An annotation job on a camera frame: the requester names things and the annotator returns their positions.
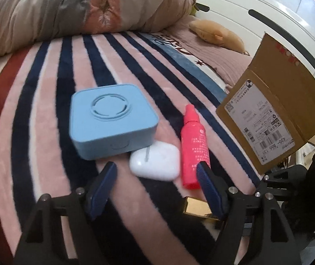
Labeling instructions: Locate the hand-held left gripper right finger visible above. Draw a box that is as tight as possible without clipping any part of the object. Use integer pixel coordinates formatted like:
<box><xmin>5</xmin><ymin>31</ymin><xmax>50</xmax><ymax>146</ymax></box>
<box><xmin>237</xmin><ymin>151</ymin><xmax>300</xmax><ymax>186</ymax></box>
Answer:
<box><xmin>196</xmin><ymin>162</ymin><xmax>302</xmax><ymax>265</ymax></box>

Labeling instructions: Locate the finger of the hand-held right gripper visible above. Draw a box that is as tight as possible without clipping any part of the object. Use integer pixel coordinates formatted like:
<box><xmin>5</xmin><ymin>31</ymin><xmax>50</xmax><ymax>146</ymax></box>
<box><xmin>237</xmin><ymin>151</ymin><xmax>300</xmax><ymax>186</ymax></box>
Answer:
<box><xmin>256</xmin><ymin>165</ymin><xmax>309</xmax><ymax>199</ymax></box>

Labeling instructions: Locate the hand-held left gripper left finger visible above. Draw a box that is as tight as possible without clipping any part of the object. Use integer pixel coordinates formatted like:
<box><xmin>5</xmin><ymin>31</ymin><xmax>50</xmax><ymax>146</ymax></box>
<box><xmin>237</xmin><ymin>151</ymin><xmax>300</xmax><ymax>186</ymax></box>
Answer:
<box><xmin>13</xmin><ymin>161</ymin><xmax>118</xmax><ymax>265</ymax></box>

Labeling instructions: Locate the brown cardboard box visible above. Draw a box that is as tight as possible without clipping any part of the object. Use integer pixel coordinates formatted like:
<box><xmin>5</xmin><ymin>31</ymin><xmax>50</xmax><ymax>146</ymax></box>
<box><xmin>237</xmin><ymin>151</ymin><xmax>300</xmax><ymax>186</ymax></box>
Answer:
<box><xmin>216</xmin><ymin>32</ymin><xmax>315</xmax><ymax>175</ymax></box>

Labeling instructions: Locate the gold lipstick tube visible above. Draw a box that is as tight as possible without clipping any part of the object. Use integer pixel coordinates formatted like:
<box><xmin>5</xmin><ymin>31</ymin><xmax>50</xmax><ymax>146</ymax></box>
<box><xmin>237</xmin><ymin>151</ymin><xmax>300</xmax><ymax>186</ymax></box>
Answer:
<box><xmin>182</xmin><ymin>196</ymin><xmax>222</xmax><ymax>223</ymax></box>

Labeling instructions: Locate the pink spray bottle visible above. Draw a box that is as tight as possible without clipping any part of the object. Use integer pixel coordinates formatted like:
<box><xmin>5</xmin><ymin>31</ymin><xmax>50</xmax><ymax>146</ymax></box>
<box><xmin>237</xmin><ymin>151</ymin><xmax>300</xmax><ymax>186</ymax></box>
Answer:
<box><xmin>180</xmin><ymin>104</ymin><xmax>211</xmax><ymax>191</ymax></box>

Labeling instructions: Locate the white earbuds case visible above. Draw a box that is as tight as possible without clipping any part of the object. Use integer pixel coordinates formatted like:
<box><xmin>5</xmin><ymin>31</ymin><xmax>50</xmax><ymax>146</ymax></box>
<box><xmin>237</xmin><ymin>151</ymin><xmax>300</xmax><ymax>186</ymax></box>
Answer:
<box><xmin>129</xmin><ymin>140</ymin><xmax>181</xmax><ymax>182</ymax></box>

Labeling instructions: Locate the light blue square box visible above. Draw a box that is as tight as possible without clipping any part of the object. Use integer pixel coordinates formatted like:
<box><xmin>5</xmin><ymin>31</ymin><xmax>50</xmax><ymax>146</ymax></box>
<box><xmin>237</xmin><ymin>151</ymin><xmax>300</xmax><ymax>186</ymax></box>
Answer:
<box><xmin>70</xmin><ymin>83</ymin><xmax>159</xmax><ymax>161</ymax></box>

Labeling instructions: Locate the striped plush blanket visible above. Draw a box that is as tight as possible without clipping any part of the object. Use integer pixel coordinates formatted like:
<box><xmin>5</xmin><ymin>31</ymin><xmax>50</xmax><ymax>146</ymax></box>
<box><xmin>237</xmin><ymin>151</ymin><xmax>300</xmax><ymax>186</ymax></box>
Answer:
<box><xmin>0</xmin><ymin>30</ymin><xmax>263</xmax><ymax>265</ymax></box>

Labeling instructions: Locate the pink quilted bedsheet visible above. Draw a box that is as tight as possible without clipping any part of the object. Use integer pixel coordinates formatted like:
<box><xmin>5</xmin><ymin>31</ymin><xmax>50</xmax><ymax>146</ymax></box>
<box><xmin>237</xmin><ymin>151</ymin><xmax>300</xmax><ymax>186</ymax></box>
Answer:
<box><xmin>157</xmin><ymin>14</ymin><xmax>255</xmax><ymax>89</ymax></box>

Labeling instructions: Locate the tan plush toy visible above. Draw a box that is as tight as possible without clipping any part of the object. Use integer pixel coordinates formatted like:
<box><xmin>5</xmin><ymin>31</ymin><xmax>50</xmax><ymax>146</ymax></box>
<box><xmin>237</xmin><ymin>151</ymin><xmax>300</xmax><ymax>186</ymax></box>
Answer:
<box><xmin>188</xmin><ymin>20</ymin><xmax>250</xmax><ymax>55</ymax></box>

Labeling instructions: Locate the white headboard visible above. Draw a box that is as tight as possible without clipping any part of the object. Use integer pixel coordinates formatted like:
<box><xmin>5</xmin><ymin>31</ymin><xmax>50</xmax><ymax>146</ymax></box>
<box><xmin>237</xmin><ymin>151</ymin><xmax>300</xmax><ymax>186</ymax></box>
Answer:
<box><xmin>186</xmin><ymin>0</ymin><xmax>315</xmax><ymax>89</ymax></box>

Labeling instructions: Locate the grey and pink quilt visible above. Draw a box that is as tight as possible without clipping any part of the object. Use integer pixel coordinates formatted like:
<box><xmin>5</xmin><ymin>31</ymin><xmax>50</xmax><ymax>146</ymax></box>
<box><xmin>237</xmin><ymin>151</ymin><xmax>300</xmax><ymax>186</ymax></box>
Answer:
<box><xmin>0</xmin><ymin>0</ymin><xmax>197</xmax><ymax>67</ymax></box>

